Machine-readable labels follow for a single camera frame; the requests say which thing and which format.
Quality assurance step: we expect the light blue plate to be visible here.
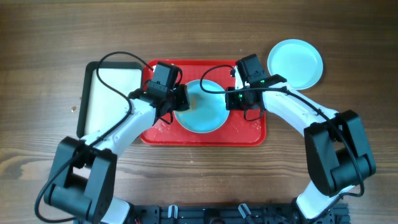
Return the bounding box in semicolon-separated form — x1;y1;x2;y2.
267;39;324;90
174;80;229;134

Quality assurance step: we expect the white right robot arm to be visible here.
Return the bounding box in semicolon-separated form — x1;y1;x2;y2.
226;73;376;223

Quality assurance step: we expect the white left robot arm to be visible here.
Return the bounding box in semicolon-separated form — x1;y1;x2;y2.
36;82;189;223

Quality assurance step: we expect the red plastic tray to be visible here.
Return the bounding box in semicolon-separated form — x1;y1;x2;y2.
140;59;266;147

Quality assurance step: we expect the black tray with soapy water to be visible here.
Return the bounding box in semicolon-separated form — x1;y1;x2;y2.
76;62;142;138

